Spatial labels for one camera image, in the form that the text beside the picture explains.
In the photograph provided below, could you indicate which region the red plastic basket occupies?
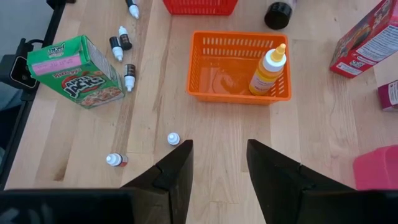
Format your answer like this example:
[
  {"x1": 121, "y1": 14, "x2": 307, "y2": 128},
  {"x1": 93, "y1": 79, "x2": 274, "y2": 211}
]
[{"x1": 162, "y1": 0, "x2": 239, "y2": 16}]

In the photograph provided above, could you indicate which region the spice jar with black lid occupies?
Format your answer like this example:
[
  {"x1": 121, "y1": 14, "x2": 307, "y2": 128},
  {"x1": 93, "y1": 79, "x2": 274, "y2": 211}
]
[{"x1": 264, "y1": 0, "x2": 299, "y2": 31}]

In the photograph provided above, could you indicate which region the small red dropper bottle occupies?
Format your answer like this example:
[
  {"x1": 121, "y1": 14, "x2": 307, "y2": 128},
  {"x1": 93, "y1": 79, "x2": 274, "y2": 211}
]
[{"x1": 167, "y1": 132, "x2": 181, "y2": 147}]

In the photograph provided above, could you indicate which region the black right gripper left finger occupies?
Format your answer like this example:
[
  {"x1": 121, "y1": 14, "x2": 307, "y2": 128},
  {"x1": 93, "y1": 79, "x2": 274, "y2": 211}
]
[{"x1": 120, "y1": 139, "x2": 195, "y2": 224}]

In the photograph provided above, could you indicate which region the black table-level camera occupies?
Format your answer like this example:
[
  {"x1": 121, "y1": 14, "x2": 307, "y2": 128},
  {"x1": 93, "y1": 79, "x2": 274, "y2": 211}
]
[{"x1": 0, "y1": 37, "x2": 44, "y2": 102}]

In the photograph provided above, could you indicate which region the pink plastic tray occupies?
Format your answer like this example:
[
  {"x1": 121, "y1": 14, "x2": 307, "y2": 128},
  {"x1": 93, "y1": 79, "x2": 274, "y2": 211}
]
[{"x1": 353, "y1": 144, "x2": 398, "y2": 191}]

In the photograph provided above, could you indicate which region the orange plastic basket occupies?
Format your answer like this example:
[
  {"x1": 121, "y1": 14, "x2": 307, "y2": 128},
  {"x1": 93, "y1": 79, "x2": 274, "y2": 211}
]
[{"x1": 185, "y1": 30, "x2": 292, "y2": 106}]

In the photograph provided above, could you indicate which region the small dark dropper bottle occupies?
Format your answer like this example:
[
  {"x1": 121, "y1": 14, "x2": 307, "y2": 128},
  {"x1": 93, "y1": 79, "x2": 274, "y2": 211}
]
[
  {"x1": 118, "y1": 26, "x2": 133, "y2": 51},
  {"x1": 105, "y1": 152, "x2": 129, "y2": 168},
  {"x1": 123, "y1": 63, "x2": 137, "y2": 93},
  {"x1": 108, "y1": 35, "x2": 124, "y2": 63},
  {"x1": 125, "y1": 0, "x2": 141, "y2": 20}
]

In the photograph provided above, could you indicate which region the black aluminium table frame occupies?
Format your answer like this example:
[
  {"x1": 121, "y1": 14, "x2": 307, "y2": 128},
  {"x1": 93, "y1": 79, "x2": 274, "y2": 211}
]
[{"x1": 0, "y1": 0, "x2": 77, "y2": 191}]

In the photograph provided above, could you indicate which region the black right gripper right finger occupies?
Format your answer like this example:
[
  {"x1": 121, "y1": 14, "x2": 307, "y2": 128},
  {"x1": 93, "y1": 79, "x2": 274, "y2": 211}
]
[{"x1": 246, "y1": 138, "x2": 357, "y2": 224}]

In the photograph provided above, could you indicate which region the red Froot Loops cereal box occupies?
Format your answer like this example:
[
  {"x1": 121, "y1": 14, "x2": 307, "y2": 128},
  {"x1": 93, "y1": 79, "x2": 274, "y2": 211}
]
[{"x1": 329, "y1": 0, "x2": 398, "y2": 79}]

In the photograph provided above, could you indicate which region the green Apple Jacks cereal box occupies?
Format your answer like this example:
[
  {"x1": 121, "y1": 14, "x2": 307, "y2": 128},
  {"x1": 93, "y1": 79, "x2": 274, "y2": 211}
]
[{"x1": 26, "y1": 34, "x2": 126, "y2": 110}]

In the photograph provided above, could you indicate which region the yellow squeeze bottle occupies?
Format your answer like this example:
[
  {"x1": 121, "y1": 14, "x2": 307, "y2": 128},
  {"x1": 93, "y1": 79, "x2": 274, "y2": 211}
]
[{"x1": 248, "y1": 43, "x2": 287, "y2": 96}]

